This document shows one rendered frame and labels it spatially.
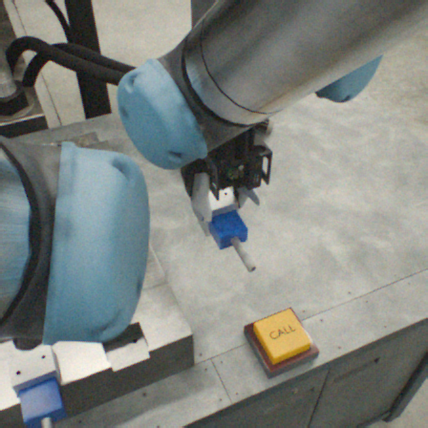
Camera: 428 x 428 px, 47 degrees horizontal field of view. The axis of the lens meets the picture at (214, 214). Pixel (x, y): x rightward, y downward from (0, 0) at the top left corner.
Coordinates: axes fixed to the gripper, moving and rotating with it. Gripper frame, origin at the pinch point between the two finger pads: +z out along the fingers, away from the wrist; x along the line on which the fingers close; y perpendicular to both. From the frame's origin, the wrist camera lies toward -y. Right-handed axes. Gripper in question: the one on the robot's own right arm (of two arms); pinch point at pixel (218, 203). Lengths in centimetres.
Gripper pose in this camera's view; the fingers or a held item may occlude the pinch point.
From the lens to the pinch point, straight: 70.6
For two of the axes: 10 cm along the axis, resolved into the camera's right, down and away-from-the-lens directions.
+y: 4.1, 6.7, -6.2
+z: 0.0, 6.8, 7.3
